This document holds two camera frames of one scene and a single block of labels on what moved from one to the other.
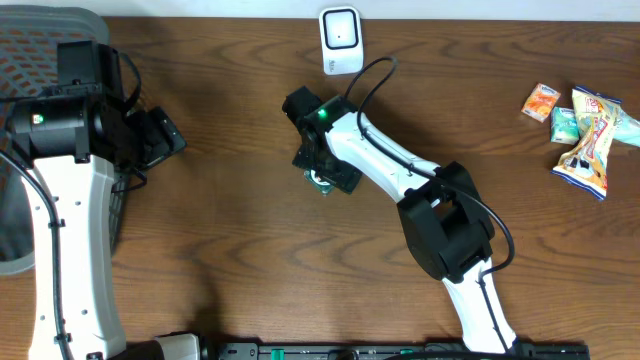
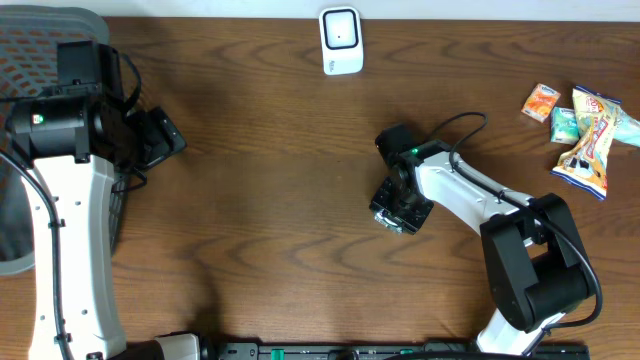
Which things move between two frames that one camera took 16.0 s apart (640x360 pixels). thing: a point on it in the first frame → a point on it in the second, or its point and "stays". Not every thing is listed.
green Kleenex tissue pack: x=564 y=126 stays
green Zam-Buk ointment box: x=323 y=186 → x=383 y=216
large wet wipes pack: x=627 y=128 stays
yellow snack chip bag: x=583 y=163 stays
